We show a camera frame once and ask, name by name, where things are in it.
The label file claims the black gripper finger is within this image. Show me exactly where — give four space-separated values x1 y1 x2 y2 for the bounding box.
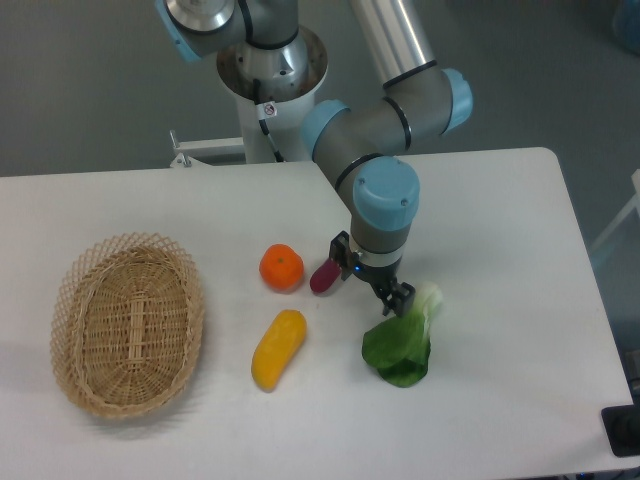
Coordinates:
329 231 358 281
372 281 416 317

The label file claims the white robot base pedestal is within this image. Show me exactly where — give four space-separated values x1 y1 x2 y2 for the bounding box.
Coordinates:
168 24 331 168

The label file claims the woven wicker basket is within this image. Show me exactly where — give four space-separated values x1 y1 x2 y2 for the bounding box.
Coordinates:
50 233 205 419

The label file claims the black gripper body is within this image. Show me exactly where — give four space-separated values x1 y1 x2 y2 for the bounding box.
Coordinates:
347 245 403 295

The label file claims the black device at table edge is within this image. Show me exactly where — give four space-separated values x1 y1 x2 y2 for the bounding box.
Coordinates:
601 405 639 458

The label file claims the green bok choy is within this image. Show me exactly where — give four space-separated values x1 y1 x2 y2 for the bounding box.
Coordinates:
361 282 443 388

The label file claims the orange mandarin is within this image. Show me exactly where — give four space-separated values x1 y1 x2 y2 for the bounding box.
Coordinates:
259 244 304 292

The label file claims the yellow mango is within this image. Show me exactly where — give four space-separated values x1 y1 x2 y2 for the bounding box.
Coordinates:
251 310 307 392

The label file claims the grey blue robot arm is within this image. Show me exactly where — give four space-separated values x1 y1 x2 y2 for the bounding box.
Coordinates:
156 1 473 316

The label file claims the black cable with label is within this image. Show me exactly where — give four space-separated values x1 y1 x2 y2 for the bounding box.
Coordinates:
252 79 286 164

